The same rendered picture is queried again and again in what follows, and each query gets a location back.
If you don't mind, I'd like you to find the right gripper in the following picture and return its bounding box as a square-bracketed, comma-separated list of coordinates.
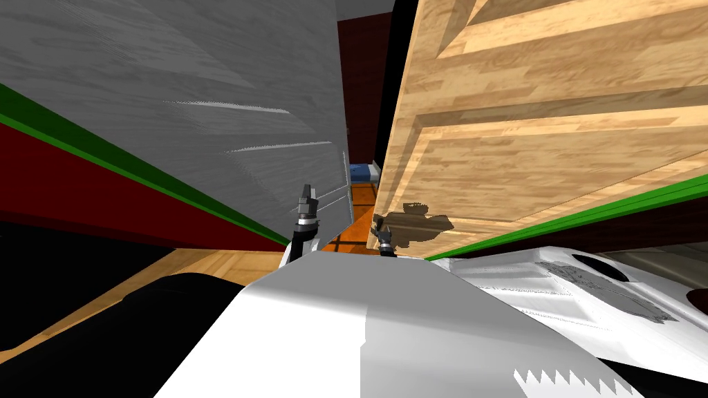
[373, 216, 394, 249]

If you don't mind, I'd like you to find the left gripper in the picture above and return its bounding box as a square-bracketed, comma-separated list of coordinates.
[297, 184, 321, 223]

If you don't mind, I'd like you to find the blue bed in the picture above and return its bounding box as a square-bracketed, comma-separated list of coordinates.
[348, 162, 382, 185]

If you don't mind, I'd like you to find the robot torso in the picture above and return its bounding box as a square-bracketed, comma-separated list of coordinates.
[153, 249, 646, 398]

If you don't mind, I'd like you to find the grey wooden door leaf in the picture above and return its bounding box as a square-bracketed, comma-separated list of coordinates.
[0, 0, 355, 247]

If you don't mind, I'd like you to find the light wooden door leaf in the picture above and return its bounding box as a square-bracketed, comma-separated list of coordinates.
[366, 0, 708, 260]

